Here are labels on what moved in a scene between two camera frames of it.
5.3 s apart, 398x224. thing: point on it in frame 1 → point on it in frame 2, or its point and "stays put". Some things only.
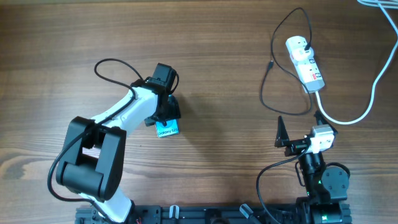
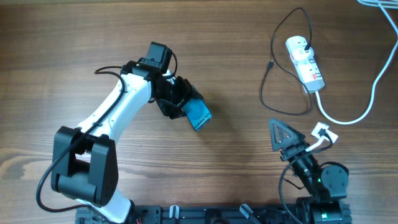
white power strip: [305, 63] stays put
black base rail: [162, 214] stays put
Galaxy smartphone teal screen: [171, 128] → [197, 113]
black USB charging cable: [272, 62] stays put
